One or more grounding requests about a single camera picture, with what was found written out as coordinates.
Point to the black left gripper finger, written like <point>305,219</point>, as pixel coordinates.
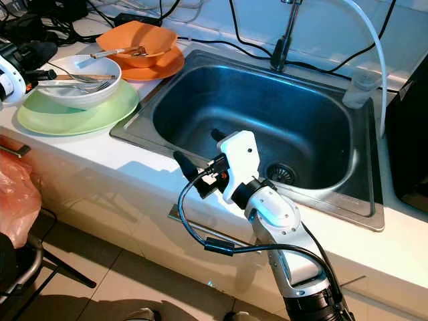
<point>41,53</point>
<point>43,75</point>

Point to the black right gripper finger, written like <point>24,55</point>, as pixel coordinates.
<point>186,164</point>
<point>219,136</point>

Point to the wooden chopsticks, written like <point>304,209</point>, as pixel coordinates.
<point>87,77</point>

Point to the white ribbed bowl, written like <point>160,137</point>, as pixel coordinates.
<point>80,99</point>

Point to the metal fork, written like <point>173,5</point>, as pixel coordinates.
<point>90,87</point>

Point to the white kitchen cabinet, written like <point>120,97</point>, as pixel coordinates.
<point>127,221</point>

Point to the stainless steel kitchen sink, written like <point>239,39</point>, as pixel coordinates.
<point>307,120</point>

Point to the large black power adapter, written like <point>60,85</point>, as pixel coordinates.
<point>53,8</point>

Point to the metal sink drain strainer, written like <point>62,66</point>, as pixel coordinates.
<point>281,174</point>

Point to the light green plate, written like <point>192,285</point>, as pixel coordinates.
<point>93,122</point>

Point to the metal spoon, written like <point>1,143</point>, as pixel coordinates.
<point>120,51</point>

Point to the orange plate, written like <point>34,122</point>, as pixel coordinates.
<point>164,70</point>

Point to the small black power adapter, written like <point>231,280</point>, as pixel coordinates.
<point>137,19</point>

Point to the orange square bowl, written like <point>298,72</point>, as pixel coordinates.
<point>144,35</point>

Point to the orange plastic bag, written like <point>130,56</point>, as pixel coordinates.
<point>20,190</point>

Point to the metal sink faucet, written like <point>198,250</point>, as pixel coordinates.
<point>284,37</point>

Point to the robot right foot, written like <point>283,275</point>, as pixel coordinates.
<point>244,317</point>

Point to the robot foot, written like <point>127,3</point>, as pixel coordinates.
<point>244,317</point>
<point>140,315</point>

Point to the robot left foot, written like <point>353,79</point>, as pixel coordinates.
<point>140,315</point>

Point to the black tripod stand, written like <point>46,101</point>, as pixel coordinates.
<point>70,269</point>

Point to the black appliance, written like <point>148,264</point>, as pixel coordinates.
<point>408,134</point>

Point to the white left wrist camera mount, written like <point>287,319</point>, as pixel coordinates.
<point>10,83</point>

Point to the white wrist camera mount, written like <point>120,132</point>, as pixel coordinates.
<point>241,157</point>
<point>10,83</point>

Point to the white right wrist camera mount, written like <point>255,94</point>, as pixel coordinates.
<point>241,157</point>

